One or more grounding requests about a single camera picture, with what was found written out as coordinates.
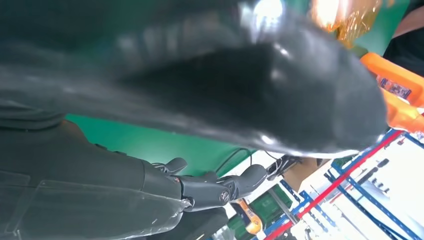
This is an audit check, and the yellow drink bottle white cap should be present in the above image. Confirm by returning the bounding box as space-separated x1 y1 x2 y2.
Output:
231 198 264 236

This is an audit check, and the brown cardboard box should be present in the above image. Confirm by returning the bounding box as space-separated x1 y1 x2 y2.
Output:
283 158 332 193

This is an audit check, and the blue metal shelving rack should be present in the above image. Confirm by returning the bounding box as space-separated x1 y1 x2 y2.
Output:
251 129 424 240

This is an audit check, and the yellow plastic-wrapped flat sheet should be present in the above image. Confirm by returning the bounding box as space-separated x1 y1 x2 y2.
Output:
309 0 383 49

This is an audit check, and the clear plastic hand cover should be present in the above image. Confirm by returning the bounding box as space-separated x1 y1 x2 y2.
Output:
0 170 193 240

